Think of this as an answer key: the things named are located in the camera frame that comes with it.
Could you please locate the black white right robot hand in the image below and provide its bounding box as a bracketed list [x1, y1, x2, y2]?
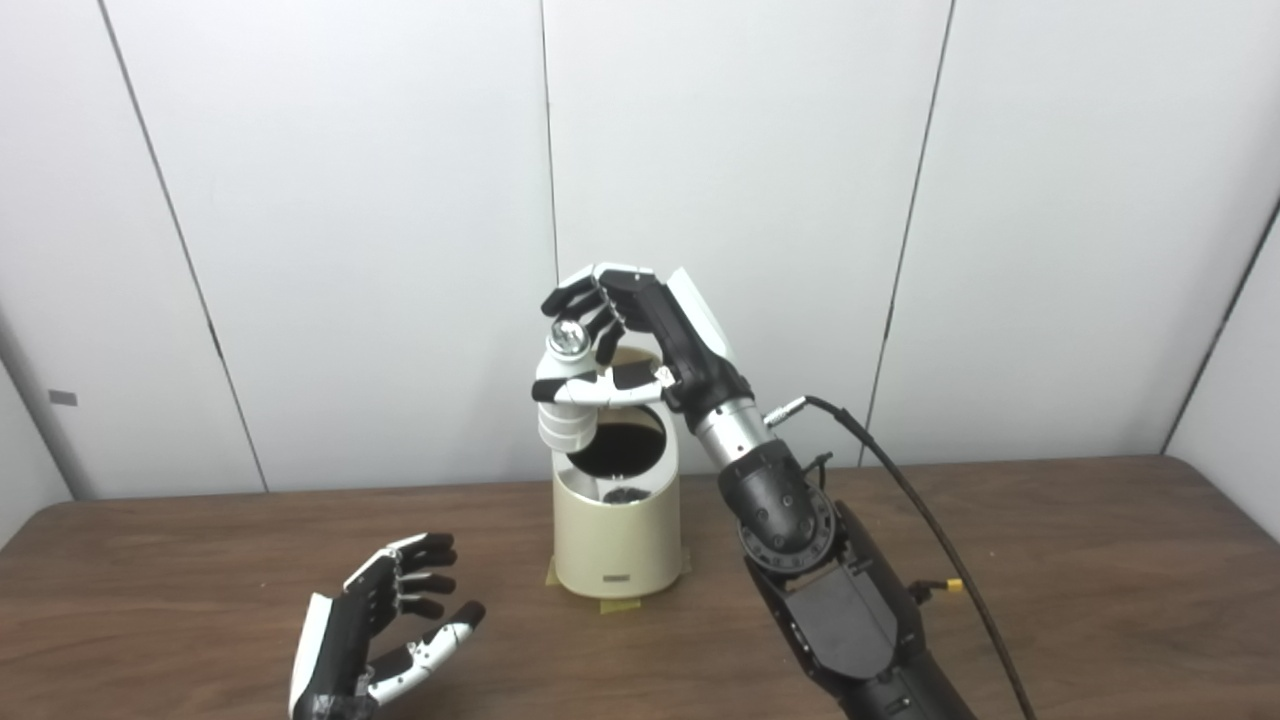
[531, 263, 756, 416]

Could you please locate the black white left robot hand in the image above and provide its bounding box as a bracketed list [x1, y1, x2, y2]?
[288, 532, 488, 720]

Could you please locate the round cream bin lid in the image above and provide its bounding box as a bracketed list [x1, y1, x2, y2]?
[608, 346, 673, 406]

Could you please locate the small white plastic bottle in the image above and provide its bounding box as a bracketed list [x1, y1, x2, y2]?
[537, 318, 601, 456]

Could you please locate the cream-colored trash bin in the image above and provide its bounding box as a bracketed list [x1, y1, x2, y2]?
[552, 345, 683, 600]

